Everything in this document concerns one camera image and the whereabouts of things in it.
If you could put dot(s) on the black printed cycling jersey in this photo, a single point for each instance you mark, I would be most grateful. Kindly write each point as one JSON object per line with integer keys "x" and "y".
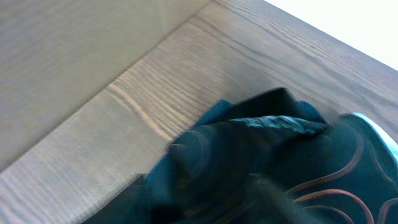
{"x": 346, "y": 174}

